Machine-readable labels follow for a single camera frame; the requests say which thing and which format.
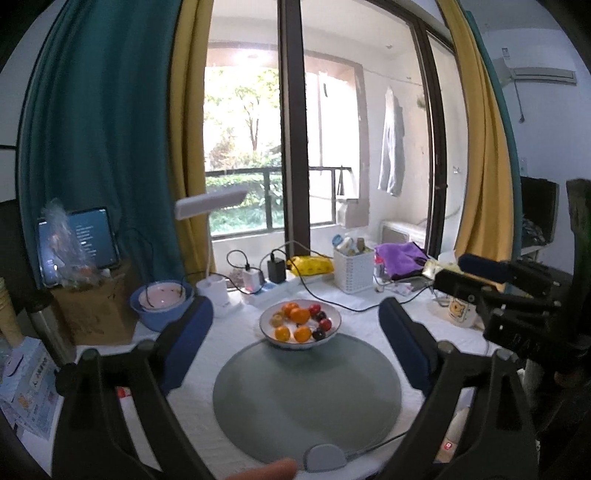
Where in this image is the large orange mandarin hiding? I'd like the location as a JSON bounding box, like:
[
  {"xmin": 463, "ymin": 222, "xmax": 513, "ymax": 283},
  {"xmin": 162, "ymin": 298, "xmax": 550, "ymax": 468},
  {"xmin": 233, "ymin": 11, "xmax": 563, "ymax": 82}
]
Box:
[{"xmin": 290, "ymin": 307, "xmax": 311, "ymax": 325}]

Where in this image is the red cherry tomato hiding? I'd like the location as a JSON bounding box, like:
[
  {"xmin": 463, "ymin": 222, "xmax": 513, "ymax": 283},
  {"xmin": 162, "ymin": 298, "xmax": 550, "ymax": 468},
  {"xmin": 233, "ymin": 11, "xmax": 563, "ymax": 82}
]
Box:
[{"xmin": 308, "ymin": 304, "xmax": 322, "ymax": 317}]

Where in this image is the operator finger tip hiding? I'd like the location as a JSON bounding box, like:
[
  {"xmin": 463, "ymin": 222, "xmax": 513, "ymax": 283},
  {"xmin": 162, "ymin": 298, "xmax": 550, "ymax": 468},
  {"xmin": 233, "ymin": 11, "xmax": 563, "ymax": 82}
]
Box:
[{"xmin": 228, "ymin": 458, "xmax": 297, "ymax": 480}]

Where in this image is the white cartoon mug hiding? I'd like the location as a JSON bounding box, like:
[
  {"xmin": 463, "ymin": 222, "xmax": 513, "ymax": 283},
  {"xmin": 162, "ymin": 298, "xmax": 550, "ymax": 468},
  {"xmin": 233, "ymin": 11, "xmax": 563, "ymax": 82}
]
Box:
[{"xmin": 448, "ymin": 298, "xmax": 478, "ymax": 328}]

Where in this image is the yellow curtain right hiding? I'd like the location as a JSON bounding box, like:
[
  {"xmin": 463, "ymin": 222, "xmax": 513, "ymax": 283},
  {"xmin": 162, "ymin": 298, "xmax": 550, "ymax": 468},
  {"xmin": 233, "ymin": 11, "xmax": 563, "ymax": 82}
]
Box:
[{"xmin": 438, "ymin": 1, "xmax": 515, "ymax": 261}]

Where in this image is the yellow curtain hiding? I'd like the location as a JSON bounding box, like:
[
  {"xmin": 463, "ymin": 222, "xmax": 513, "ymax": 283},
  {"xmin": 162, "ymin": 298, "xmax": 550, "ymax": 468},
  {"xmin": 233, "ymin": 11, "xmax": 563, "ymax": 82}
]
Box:
[
  {"xmin": 438, "ymin": 1, "xmax": 515, "ymax": 261},
  {"xmin": 168, "ymin": 0, "xmax": 214, "ymax": 281}
]

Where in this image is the blue plastic basin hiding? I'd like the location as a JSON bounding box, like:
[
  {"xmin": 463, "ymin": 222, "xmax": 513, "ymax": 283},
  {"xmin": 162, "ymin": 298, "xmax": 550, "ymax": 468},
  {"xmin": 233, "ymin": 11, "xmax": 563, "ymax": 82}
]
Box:
[{"xmin": 129, "ymin": 280, "xmax": 194, "ymax": 332}]

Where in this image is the white desk lamp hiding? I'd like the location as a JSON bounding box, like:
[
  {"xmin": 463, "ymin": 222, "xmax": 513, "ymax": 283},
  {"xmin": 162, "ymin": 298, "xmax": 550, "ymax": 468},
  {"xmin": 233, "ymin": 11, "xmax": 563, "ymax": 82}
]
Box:
[{"xmin": 174, "ymin": 186, "xmax": 249, "ymax": 317}]

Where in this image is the pink bowl in basin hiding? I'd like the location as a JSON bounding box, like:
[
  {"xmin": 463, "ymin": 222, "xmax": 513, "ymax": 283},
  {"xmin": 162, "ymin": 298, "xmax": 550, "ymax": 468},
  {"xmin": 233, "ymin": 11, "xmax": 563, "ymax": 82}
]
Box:
[{"xmin": 138, "ymin": 281, "xmax": 186, "ymax": 311}]

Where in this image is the purple cloth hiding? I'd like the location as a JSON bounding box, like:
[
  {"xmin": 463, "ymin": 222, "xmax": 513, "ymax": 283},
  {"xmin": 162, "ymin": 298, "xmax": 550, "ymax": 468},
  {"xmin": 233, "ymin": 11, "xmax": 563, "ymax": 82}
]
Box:
[{"xmin": 375, "ymin": 242, "xmax": 429, "ymax": 280}]

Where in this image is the white round plate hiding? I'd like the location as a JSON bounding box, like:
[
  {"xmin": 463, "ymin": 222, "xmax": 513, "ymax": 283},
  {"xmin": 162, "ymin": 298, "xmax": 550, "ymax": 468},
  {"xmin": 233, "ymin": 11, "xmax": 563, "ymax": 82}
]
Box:
[{"xmin": 259, "ymin": 299, "xmax": 342, "ymax": 350}]

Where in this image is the white charger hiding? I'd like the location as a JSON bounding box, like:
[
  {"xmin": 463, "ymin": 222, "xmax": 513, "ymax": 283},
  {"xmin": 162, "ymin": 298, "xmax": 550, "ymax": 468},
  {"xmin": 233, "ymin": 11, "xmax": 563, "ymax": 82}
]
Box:
[{"xmin": 242, "ymin": 267, "xmax": 263, "ymax": 294}]

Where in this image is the yellow small fruit upper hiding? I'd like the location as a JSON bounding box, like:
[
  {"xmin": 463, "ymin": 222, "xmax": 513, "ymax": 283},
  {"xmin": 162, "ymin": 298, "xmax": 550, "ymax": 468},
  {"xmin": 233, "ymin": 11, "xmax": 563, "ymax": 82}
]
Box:
[{"xmin": 270, "ymin": 312, "xmax": 286, "ymax": 328}]

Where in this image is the cardboard box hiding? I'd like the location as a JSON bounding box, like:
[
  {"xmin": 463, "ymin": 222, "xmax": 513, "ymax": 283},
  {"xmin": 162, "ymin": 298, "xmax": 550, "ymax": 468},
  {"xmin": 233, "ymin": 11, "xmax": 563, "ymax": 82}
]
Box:
[{"xmin": 52, "ymin": 260, "xmax": 140, "ymax": 346}]

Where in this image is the white power strip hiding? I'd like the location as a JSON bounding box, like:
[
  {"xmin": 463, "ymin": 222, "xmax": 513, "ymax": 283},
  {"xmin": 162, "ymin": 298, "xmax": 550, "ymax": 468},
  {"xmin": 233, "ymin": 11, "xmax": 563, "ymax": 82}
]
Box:
[{"xmin": 242, "ymin": 277, "xmax": 301, "ymax": 306}]

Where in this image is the red tomato middle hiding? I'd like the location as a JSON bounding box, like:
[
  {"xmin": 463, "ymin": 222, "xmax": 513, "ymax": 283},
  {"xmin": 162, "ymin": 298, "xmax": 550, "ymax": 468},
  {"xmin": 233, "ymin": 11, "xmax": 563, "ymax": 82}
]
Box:
[{"xmin": 318, "ymin": 318, "xmax": 332, "ymax": 332}]

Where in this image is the white plastic basket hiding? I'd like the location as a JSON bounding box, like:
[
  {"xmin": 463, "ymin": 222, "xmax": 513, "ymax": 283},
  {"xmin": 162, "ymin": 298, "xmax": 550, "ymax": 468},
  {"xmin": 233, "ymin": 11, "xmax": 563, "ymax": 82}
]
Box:
[{"xmin": 332, "ymin": 249, "xmax": 375, "ymax": 294}]

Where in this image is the small orange back right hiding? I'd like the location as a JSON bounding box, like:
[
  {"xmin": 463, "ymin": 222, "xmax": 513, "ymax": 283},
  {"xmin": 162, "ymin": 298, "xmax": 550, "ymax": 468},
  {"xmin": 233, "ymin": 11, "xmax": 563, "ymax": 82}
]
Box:
[{"xmin": 281, "ymin": 302, "xmax": 300, "ymax": 318}]

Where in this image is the black charger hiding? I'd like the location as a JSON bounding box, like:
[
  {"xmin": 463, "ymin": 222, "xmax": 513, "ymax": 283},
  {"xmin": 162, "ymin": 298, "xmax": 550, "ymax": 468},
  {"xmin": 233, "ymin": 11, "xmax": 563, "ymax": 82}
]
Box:
[{"xmin": 266, "ymin": 254, "xmax": 287, "ymax": 284}]

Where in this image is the grey round heating mat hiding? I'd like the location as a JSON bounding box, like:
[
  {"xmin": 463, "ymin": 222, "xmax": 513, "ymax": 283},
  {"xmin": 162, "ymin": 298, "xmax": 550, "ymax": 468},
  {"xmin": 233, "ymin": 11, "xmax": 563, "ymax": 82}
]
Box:
[{"xmin": 212, "ymin": 334, "xmax": 402, "ymax": 463}]

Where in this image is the clear plastic bag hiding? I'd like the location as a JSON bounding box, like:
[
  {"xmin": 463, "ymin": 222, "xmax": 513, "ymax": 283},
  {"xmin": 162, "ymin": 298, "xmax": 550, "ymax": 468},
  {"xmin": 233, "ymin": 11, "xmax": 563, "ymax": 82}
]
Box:
[{"xmin": 42, "ymin": 199, "xmax": 100, "ymax": 290}]

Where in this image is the yellow snack bag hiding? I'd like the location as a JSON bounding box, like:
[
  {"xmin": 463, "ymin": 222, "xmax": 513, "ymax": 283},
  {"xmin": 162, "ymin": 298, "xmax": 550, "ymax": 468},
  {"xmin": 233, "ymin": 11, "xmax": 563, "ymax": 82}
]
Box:
[{"xmin": 287, "ymin": 256, "xmax": 334, "ymax": 277}]

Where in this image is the steel thermos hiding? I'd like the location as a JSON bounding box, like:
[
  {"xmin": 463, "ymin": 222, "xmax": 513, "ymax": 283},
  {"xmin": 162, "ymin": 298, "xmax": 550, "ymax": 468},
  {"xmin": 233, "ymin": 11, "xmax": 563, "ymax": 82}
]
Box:
[{"xmin": 26, "ymin": 290, "xmax": 76, "ymax": 367}]

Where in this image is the hanging white shirt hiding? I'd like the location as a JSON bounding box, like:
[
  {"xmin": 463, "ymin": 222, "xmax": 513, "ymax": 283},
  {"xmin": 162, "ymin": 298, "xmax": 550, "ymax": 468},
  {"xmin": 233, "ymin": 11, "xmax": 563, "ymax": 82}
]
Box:
[{"xmin": 378, "ymin": 87, "xmax": 406, "ymax": 197}]

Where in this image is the tablet screen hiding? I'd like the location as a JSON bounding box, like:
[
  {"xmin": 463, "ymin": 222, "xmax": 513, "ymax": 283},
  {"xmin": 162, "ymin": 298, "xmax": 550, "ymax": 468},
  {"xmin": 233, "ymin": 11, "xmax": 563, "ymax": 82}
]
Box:
[{"xmin": 37, "ymin": 207, "xmax": 120, "ymax": 287}]

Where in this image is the yellow curtain left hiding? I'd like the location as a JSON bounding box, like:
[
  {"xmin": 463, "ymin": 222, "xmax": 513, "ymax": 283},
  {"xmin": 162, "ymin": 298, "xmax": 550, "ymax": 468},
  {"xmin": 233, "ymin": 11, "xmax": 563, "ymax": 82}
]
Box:
[{"xmin": 168, "ymin": 0, "xmax": 214, "ymax": 281}]

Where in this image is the blue tissue box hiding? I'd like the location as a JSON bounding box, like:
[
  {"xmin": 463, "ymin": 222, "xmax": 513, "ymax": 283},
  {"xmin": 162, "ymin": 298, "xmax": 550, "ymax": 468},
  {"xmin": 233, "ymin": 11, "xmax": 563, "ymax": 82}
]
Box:
[{"xmin": 1, "ymin": 337, "xmax": 58, "ymax": 440}]

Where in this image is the air conditioner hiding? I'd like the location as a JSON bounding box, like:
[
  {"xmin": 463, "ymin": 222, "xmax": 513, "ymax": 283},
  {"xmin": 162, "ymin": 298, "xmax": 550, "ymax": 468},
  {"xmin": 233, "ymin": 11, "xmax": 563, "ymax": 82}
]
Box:
[{"xmin": 493, "ymin": 58, "xmax": 577, "ymax": 85}]

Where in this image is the teal curtain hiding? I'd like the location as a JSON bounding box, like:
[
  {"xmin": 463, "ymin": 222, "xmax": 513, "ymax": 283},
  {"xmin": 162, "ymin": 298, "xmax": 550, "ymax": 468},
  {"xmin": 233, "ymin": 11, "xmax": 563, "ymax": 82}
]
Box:
[{"xmin": 16, "ymin": 1, "xmax": 184, "ymax": 282}]

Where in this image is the black cable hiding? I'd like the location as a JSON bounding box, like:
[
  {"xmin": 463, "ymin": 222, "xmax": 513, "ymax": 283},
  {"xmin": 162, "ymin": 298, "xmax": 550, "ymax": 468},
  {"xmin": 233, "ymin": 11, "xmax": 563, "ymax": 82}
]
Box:
[{"xmin": 260, "ymin": 240, "xmax": 435, "ymax": 314}]

